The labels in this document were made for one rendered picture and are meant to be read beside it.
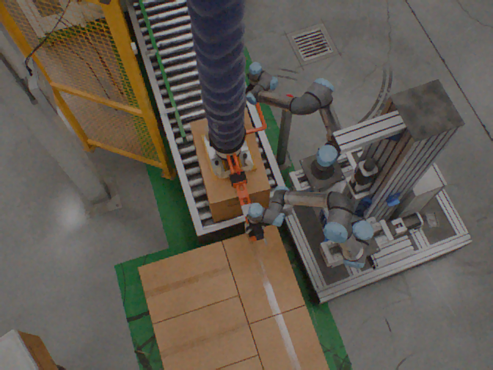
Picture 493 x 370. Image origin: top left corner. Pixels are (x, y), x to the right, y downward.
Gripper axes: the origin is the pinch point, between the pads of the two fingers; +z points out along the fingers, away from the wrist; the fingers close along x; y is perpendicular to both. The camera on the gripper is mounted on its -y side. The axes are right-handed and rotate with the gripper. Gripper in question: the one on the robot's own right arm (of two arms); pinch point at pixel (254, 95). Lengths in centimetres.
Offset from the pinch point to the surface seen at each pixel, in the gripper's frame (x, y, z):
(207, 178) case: -44, 43, 13
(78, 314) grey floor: -163, 85, 108
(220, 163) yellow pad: -33, 37, 10
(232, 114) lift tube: -24, 41, -55
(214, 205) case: -44, 61, 19
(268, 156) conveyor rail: 5, 24, 48
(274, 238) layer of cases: -9, 83, 53
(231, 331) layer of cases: -55, 135, 53
